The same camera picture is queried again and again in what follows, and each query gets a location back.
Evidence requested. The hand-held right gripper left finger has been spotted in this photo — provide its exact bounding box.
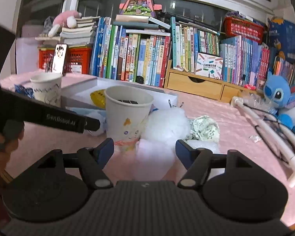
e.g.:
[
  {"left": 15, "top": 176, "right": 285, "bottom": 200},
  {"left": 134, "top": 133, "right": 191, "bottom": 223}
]
[{"left": 27, "top": 138, "right": 115, "bottom": 190}]

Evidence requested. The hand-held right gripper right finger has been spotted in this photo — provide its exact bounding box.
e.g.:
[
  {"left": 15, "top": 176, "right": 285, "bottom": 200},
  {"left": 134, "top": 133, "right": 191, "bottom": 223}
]
[{"left": 176, "top": 140, "right": 258, "bottom": 188}]

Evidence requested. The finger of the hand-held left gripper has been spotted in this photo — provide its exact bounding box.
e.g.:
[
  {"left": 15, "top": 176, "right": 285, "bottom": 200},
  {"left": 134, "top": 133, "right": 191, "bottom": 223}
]
[{"left": 84, "top": 117, "right": 101, "bottom": 131}]

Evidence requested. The yellow sequin soft toy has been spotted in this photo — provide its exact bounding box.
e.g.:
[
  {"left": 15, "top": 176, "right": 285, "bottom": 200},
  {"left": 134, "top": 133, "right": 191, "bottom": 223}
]
[{"left": 90, "top": 90, "right": 107, "bottom": 109}]

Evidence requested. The white fluffy pompom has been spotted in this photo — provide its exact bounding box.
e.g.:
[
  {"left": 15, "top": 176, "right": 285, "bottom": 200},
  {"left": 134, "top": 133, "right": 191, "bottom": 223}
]
[{"left": 142, "top": 107, "right": 191, "bottom": 143}]

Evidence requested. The paper cup with coloured drawing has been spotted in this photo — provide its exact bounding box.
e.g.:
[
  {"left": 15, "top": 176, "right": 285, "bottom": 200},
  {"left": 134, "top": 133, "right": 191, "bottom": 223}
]
[{"left": 104, "top": 86, "right": 154, "bottom": 151}]

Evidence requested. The white shallow tray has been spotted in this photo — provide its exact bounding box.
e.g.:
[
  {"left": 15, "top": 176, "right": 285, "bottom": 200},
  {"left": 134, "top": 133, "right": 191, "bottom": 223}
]
[{"left": 61, "top": 77, "right": 179, "bottom": 112}]

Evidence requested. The person's left hand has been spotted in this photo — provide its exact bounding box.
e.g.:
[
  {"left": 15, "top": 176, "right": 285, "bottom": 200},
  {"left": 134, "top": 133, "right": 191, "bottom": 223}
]
[{"left": 0, "top": 124, "right": 25, "bottom": 170}]

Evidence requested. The paper cup with black drawing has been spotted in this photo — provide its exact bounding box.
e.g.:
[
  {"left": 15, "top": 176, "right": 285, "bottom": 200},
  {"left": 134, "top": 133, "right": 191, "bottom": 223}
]
[{"left": 30, "top": 73, "right": 63, "bottom": 108}]

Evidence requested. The blue crumpled wrapper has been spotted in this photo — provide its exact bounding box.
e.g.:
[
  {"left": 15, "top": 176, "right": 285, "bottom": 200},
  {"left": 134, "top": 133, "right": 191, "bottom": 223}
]
[{"left": 13, "top": 84, "right": 35, "bottom": 99}]

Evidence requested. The smartphone with printed case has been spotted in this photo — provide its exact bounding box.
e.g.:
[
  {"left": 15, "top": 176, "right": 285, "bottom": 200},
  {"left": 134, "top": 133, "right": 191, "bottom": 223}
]
[{"left": 50, "top": 43, "right": 67, "bottom": 76}]

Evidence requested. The large red plastic crate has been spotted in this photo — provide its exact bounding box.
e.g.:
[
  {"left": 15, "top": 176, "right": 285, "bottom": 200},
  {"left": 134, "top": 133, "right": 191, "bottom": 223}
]
[{"left": 38, "top": 46, "right": 92, "bottom": 75}]

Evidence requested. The wooden drawer organiser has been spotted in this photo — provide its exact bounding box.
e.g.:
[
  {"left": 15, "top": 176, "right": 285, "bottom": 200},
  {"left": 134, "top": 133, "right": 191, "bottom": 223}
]
[{"left": 164, "top": 68, "right": 244, "bottom": 103}]

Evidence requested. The row of colourful upright books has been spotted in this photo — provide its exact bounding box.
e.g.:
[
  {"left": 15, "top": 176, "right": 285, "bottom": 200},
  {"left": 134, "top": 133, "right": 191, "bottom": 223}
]
[{"left": 89, "top": 17, "right": 173, "bottom": 87}]

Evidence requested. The white plastic pole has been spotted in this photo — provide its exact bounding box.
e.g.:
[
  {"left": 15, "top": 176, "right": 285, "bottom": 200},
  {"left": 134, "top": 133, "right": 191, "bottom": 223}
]
[{"left": 230, "top": 97, "right": 295, "bottom": 188}]

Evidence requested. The clear plastic bag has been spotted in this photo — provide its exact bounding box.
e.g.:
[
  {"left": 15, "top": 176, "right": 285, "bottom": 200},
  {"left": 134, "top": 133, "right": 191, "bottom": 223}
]
[{"left": 238, "top": 95, "right": 269, "bottom": 110}]

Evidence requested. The stack of flat lying books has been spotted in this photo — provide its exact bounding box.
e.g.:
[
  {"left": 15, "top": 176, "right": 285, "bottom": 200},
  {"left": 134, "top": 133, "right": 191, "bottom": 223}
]
[{"left": 60, "top": 16, "right": 100, "bottom": 46}]

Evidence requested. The white box with pencil print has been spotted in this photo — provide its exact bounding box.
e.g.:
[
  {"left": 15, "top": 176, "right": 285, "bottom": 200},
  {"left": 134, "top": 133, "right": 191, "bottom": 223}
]
[{"left": 195, "top": 52, "right": 224, "bottom": 77}]

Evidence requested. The pink and white plush toy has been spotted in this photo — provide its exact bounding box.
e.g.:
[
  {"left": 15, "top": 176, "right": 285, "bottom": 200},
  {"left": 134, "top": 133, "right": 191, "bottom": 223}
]
[{"left": 48, "top": 10, "right": 82, "bottom": 36}]

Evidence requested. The row of thin green books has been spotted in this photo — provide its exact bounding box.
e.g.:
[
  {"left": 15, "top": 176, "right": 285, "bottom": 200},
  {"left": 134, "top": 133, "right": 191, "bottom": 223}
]
[{"left": 170, "top": 17, "right": 221, "bottom": 73}]

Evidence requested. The row of blue pink books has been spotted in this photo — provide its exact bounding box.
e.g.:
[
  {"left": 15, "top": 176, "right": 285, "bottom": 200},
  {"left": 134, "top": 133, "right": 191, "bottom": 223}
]
[{"left": 219, "top": 35, "right": 271, "bottom": 87}]

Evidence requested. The blue alien plush toy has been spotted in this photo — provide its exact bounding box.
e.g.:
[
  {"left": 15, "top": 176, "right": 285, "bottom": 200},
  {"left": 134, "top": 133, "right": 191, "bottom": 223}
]
[{"left": 263, "top": 68, "right": 295, "bottom": 134}]

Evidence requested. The row of slanted thin books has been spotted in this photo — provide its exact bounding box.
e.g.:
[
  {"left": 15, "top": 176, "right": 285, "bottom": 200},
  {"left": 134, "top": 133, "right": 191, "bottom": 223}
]
[{"left": 272, "top": 56, "right": 295, "bottom": 87}]

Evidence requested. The small red plastic basket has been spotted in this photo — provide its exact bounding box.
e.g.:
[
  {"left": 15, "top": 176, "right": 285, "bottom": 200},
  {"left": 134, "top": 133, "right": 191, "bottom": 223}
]
[{"left": 223, "top": 17, "right": 265, "bottom": 44}]

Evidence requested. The blue cardboard box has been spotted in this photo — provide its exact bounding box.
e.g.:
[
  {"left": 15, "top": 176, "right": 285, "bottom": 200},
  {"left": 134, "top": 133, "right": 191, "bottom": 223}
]
[{"left": 267, "top": 17, "right": 295, "bottom": 60}]

